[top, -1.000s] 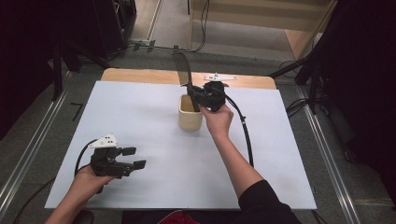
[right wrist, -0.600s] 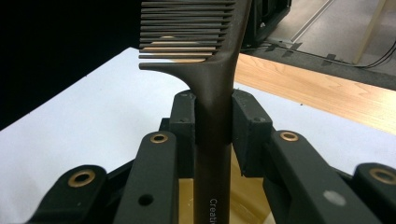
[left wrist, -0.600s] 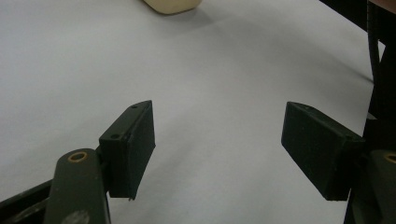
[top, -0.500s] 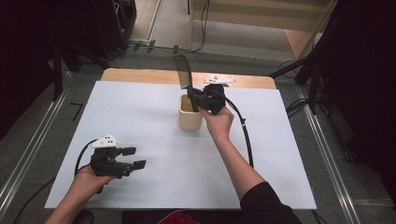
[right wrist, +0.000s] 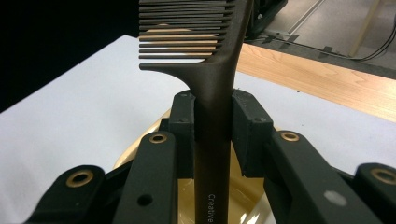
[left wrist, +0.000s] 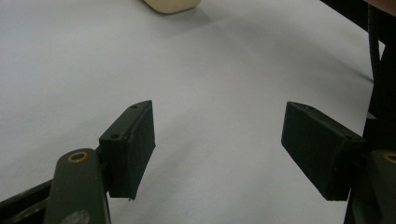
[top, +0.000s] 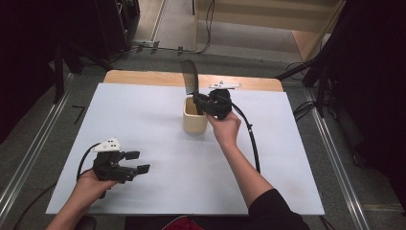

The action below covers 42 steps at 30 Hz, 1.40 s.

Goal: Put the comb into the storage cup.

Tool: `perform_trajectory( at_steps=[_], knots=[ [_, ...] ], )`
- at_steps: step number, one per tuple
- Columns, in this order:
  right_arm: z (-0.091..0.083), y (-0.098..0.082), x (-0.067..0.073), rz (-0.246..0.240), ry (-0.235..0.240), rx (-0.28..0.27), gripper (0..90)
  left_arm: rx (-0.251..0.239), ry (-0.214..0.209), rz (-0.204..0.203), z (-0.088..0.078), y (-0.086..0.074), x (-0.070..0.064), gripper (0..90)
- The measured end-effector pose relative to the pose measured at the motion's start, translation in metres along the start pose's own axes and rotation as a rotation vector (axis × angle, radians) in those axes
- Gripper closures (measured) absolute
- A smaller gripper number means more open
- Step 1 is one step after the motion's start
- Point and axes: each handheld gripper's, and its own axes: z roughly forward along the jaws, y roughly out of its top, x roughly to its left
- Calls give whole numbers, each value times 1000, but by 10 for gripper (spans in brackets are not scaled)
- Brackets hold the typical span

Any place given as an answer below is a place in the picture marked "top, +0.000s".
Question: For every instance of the grey floor bracket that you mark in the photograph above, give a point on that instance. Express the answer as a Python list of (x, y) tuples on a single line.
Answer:
[(146, 44)]

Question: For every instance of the red fabric item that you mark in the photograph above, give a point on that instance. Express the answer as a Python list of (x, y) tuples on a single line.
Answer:
[(182, 223)]

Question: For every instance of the person's black clothing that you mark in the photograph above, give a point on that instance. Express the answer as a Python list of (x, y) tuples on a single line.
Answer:
[(223, 223)]

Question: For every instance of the black equipment cabinet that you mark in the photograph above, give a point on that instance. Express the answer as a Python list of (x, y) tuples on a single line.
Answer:
[(116, 25)]

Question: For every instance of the dark stool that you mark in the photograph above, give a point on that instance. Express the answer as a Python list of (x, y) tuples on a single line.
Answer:
[(86, 223)]

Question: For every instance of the metal floor rail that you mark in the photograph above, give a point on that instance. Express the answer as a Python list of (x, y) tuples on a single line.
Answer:
[(28, 153), (338, 159)]

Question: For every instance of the person's right hand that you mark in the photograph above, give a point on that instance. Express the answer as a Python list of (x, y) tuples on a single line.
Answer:
[(226, 129)]

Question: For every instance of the beige square cup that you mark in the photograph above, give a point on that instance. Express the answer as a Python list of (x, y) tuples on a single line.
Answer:
[(193, 123)]

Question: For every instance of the person's left hand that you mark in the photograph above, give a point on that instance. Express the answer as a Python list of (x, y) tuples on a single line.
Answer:
[(87, 188)]

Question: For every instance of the light wooden furniture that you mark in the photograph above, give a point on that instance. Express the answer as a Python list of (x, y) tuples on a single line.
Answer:
[(255, 16)]

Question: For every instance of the black metal stand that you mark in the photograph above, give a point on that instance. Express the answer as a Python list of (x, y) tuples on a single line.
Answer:
[(319, 83), (59, 70)]

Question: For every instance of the person's black sleeve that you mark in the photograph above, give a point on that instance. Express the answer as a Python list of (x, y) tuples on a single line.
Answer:
[(277, 214)]

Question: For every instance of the white board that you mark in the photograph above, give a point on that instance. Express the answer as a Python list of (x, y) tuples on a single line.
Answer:
[(166, 172)]

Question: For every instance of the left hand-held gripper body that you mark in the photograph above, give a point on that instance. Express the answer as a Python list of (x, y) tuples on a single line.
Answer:
[(107, 166)]

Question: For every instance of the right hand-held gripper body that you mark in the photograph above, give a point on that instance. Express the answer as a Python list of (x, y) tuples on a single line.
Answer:
[(218, 102)]

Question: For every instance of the wooden table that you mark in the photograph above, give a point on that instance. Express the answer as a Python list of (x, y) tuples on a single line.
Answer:
[(143, 78)]

